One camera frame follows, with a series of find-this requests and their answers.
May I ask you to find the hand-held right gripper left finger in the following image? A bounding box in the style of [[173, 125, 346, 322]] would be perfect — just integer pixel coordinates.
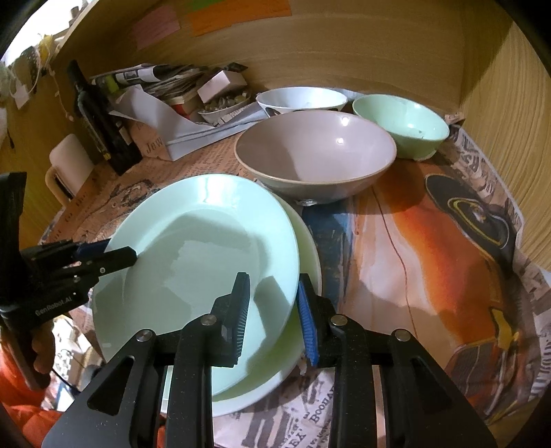
[[41, 271, 251, 448]]

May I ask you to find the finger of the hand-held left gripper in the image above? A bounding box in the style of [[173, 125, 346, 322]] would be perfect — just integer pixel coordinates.
[[26, 240, 110, 268], [43, 246, 138, 298]]

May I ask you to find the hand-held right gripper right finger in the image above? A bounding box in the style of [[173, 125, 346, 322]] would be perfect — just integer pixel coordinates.
[[297, 273, 500, 448]]

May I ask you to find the white plate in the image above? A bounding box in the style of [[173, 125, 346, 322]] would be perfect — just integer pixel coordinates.
[[211, 196, 323, 418]]

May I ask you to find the mint plate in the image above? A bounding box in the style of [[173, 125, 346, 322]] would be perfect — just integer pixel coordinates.
[[90, 173, 301, 395]]

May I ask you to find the pink bowl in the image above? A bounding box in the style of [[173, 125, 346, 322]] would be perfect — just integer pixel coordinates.
[[233, 110, 397, 204]]

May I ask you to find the mint green bowl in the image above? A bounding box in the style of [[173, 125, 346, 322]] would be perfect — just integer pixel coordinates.
[[352, 95, 450, 160]]

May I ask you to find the white patterned bowl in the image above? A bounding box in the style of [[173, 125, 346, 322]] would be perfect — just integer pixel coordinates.
[[256, 87, 348, 118]]

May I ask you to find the person's left hand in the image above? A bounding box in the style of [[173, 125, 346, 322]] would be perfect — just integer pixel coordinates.
[[32, 327, 56, 375]]

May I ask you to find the beige mug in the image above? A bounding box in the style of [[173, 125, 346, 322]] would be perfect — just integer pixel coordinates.
[[45, 133, 95, 206]]

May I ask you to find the dark wine bottle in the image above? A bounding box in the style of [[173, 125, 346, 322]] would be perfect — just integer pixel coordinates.
[[66, 59, 143, 175]]

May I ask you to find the newspaper print tablecloth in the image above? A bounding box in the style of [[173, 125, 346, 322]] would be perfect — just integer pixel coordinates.
[[41, 86, 551, 448]]

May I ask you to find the pile of papers and magazines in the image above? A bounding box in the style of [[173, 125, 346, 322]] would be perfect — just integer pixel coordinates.
[[110, 84, 265, 161]]

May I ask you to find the white charger plug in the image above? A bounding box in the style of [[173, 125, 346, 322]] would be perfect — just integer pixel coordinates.
[[11, 84, 33, 110]]

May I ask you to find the stack of newspapers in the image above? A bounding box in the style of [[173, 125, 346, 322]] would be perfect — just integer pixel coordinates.
[[90, 62, 248, 106]]

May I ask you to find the small bowl of shells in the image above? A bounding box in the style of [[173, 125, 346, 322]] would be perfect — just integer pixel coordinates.
[[199, 92, 252, 125]]

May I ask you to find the small white box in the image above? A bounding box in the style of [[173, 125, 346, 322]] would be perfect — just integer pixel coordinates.
[[197, 70, 244, 103]]

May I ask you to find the pink sticky note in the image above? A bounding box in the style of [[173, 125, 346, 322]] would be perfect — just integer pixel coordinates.
[[131, 9, 180, 51]]

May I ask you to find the green sticky note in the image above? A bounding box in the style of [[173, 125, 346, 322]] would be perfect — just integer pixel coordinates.
[[174, 0, 229, 13]]

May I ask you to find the beige earphone cable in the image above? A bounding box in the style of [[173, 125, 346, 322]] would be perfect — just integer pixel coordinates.
[[41, 39, 76, 121]]

